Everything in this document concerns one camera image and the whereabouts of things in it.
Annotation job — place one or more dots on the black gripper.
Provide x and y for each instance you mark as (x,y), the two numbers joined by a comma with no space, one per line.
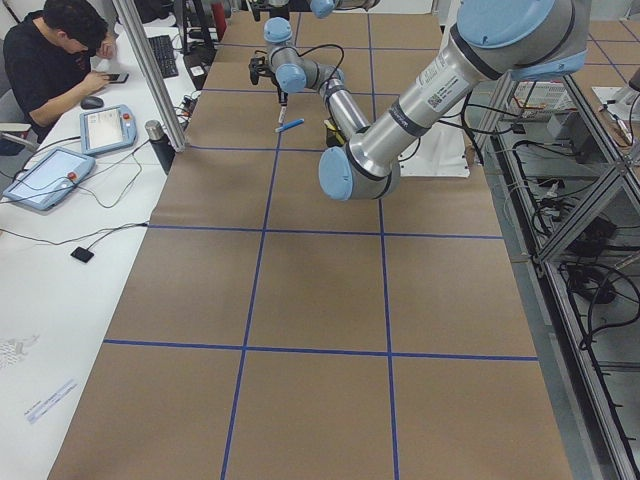
(281,94)

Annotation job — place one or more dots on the blue marker pen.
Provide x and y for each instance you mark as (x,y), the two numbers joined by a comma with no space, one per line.
(289,125)

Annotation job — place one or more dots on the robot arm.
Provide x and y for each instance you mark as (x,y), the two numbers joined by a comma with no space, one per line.
(530,40)
(320,8)

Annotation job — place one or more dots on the black mesh pen cup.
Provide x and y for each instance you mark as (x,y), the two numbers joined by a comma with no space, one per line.
(334,136)

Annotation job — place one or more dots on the black keyboard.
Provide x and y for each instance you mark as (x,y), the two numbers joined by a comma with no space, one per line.
(163,52)

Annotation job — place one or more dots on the dark water bottle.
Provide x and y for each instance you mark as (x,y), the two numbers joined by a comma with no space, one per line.
(161,145)

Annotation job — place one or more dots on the upper teach pendant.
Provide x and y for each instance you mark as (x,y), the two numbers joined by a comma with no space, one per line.
(108,129)

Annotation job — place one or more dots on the teach pendant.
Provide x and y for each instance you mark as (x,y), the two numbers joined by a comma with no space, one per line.
(50,180)
(108,129)

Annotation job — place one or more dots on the computer mouse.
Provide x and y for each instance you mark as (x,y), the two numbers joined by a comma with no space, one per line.
(91,103)

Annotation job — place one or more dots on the seated person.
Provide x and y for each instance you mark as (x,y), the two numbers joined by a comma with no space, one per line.
(47,60)

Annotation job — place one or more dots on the lower teach pendant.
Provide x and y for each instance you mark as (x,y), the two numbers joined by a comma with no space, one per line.
(50,180)

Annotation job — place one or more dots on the small black pad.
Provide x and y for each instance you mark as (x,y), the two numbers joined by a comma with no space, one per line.
(82,254)

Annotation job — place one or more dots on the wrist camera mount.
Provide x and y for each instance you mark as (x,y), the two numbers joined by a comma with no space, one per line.
(258,68)

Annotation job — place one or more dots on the white pedestal column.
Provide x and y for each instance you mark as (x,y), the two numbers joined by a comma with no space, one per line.
(438,153)

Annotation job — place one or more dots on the aluminium frame post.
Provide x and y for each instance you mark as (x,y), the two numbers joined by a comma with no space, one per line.
(129,17)

